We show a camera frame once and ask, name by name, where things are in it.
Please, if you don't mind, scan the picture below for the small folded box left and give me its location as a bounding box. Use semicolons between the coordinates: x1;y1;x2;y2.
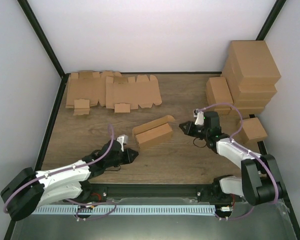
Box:
206;77;234;105

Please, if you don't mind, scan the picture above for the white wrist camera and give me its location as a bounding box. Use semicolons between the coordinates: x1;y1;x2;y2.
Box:
193;108;205;126
116;134;129;145

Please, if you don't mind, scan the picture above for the cardboard box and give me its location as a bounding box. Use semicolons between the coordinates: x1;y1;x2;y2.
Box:
132;115;175;151

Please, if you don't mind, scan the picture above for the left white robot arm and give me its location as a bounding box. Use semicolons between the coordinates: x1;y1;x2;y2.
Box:
0;139;139;222

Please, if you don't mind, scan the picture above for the lone small folded box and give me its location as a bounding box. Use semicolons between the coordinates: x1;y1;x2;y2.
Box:
237;117;268;144

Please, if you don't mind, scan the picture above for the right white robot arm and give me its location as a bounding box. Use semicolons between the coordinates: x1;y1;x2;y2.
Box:
179;111;287;206

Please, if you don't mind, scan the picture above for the flat cardboard blank middle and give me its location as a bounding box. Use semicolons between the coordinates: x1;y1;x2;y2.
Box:
105;74;162;113

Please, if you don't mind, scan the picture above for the flat cardboard blank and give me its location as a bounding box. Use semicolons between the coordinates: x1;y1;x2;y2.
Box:
65;70;122;116
105;74;162;113

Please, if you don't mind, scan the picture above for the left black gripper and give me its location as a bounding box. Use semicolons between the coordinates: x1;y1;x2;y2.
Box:
106;148;139;169

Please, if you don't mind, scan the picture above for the large top folded box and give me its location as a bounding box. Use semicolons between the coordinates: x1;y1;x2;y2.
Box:
228;40;281;86

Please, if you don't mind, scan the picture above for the black aluminium frame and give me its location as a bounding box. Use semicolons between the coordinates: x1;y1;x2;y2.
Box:
3;0;300;240

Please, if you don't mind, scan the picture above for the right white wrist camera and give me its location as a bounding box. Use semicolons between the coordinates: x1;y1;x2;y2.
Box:
193;108;205;126

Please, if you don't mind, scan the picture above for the light blue slotted rail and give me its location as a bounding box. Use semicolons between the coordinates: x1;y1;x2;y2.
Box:
33;205;216;216

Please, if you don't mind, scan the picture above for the flat cardboard blank left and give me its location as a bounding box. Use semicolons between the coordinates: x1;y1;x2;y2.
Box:
65;70;122;116

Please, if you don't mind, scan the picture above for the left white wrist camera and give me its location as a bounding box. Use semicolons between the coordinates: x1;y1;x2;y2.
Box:
116;134;129;145

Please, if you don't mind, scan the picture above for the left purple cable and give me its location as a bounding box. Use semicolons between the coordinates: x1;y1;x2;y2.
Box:
2;123;117;223

